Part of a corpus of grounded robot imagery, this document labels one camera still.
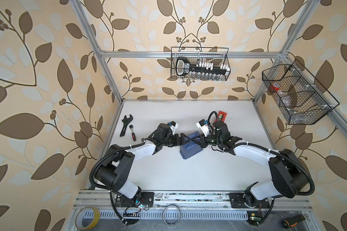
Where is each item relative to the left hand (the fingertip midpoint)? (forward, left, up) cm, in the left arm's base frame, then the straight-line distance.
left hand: (187, 140), depth 85 cm
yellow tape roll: (-39, +49, -11) cm, 64 cm away
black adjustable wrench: (+21, +46, -11) cm, 52 cm away
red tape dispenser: (+22, -25, -4) cm, 34 cm away
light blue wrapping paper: (-5, -2, 0) cm, 6 cm away
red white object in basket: (+26, -52, +21) cm, 62 cm away
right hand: (-1, -3, +2) cm, 4 cm away
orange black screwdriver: (-37, -50, -7) cm, 63 cm away
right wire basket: (+13, -58, +25) cm, 65 cm away
